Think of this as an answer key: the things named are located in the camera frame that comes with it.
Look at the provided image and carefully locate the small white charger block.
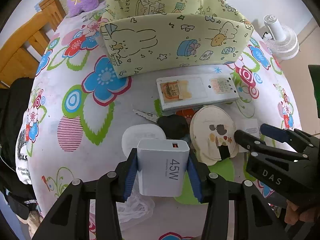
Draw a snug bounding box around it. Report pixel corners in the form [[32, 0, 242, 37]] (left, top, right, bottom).
[[235, 118, 260, 138]]

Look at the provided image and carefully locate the clear plastic bag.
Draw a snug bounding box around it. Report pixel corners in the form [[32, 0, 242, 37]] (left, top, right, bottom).
[[117, 189, 155, 231]]

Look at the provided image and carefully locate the black key fob with key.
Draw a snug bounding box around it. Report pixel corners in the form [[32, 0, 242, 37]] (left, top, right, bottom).
[[132, 109, 191, 144]]

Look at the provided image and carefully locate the white remote control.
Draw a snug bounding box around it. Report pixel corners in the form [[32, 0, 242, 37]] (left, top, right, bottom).
[[156, 74, 240, 111]]

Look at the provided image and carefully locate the white 45W charger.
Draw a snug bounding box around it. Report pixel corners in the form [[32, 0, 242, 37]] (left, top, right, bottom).
[[137, 139, 190, 197]]

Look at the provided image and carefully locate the white oval case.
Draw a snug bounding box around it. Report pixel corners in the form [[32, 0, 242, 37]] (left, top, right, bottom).
[[121, 124, 166, 157]]

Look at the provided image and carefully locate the black clothing on chair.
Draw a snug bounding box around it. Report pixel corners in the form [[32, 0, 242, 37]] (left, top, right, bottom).
[[0, 76, 43, 230]]

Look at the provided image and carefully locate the white floor fan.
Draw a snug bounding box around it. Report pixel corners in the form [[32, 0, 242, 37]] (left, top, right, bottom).
[[264, 15, 299, 60]]

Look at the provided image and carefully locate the floral tablecloth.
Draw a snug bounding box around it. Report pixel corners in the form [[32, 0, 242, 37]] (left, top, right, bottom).
[[17, 3, 301, 216]]

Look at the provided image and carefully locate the yellow cartoon fabric storage box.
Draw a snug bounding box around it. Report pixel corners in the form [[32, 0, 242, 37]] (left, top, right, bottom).
[[101, 0, 254, 78]]

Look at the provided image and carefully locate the wooden chair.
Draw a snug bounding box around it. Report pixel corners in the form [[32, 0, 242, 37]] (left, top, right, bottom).
[[1, 0, 66, 89]]

